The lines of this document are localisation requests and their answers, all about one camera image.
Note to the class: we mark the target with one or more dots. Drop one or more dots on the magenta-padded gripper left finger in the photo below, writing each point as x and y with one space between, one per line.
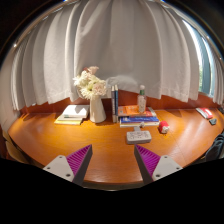
63 168

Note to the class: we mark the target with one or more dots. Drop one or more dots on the white curtain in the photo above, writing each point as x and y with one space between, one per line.
110 46

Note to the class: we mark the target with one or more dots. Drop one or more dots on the window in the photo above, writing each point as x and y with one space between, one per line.
203 60

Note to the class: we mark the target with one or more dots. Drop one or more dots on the yellow flat book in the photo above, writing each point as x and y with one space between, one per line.
66 121

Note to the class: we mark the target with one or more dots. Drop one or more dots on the small black object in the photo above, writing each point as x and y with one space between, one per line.
212 121

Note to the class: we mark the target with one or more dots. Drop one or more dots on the white ceramic vase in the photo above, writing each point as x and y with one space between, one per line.
97 110

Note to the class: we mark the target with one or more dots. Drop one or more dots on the red and white charger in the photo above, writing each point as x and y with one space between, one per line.
163 127

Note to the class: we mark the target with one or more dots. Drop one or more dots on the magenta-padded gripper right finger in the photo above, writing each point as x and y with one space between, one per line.
165 166

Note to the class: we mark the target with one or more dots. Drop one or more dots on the clear plastic bottle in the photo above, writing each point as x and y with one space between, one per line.
142 100

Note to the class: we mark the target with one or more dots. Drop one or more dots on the dark chair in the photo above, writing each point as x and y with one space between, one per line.
216 148

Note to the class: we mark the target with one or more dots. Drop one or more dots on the blue upright book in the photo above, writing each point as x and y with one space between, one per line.
116 101

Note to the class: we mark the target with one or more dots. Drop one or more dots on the white and pink flower bouquet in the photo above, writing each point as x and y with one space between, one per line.
90 83

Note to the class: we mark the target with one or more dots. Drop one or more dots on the orange flat book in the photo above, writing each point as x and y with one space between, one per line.
130 110

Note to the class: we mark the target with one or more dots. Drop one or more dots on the red and white book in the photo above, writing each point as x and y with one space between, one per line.
204 112

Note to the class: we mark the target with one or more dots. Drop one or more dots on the white flat book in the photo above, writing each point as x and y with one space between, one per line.
76 111

